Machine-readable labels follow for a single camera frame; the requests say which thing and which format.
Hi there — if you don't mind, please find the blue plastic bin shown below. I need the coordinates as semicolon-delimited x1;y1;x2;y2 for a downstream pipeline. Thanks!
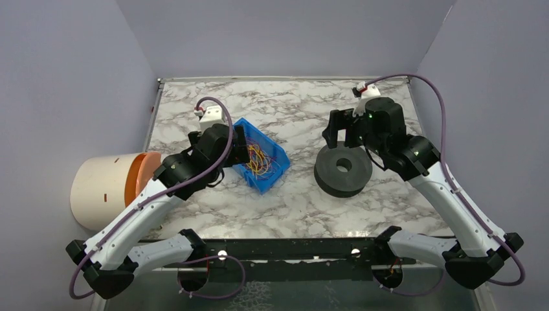
233;117;290;194

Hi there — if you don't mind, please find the black cable spool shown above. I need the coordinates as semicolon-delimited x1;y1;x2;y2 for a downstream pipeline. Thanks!
313;141;373;198

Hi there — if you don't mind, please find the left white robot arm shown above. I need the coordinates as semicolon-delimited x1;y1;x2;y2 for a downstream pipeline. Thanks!
65;124;249;299

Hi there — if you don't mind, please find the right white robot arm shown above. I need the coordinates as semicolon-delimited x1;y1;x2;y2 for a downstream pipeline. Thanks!
322;97;524;290

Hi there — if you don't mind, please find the cream cylinder with orange lid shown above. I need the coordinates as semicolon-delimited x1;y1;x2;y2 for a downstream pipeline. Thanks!
70;152;161;231

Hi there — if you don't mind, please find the bundle of coloured wires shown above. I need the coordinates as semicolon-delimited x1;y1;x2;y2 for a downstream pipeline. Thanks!
244;141;280;180

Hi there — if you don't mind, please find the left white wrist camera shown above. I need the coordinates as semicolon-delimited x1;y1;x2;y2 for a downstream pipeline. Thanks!
199;105;227;132

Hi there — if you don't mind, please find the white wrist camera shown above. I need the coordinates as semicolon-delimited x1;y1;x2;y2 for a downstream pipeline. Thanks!
199;105;227;132
352;81;381;117

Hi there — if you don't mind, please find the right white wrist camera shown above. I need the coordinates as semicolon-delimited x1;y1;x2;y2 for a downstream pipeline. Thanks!
352;81;381;117

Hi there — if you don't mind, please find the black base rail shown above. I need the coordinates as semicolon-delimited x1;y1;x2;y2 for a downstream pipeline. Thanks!
167;237;399;282

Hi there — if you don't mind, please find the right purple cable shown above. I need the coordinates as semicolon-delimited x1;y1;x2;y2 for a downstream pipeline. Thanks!
362;73;527;288

